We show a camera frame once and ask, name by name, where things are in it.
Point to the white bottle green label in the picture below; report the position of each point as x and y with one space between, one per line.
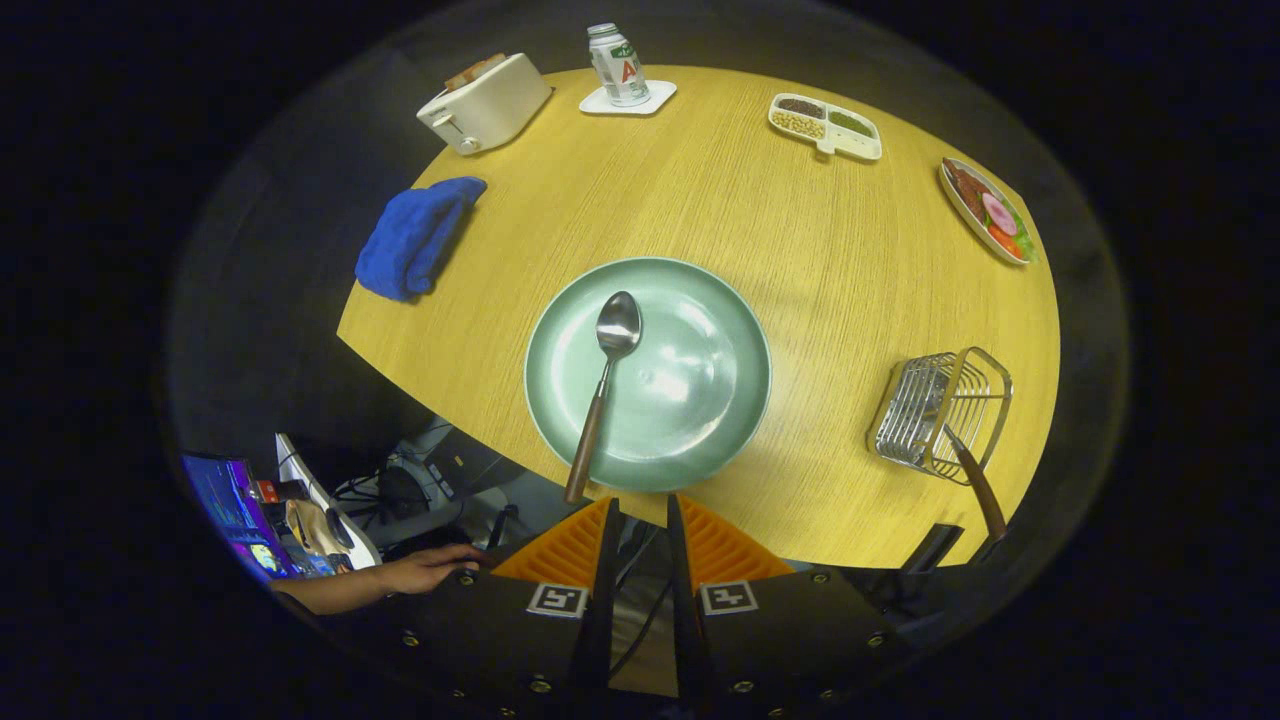
620 70

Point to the red tomato slice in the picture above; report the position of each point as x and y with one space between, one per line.
1005 242

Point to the pale green plate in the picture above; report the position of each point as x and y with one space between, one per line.
690 400

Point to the purple lit monitor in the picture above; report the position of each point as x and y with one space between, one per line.
230 505

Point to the brown toast slice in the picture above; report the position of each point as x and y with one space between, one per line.
488 63
460 76

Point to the brown meat piece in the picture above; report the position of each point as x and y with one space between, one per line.
967 188

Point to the white plate of food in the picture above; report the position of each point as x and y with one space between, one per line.
965 215

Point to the white square coaster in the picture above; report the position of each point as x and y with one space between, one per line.
655 95

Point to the white divided dish with beans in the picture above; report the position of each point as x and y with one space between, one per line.
825 125

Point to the blue folded cloth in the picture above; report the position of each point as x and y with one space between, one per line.
415 240

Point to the green lettuce leaf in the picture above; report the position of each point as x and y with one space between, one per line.
1025 245

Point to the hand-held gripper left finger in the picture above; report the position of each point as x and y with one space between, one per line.
610 560

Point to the white toaster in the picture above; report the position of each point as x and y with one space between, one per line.
490 105

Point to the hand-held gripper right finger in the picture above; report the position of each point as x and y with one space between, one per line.
682 570

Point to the pink ham slice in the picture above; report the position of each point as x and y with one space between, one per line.
999 214

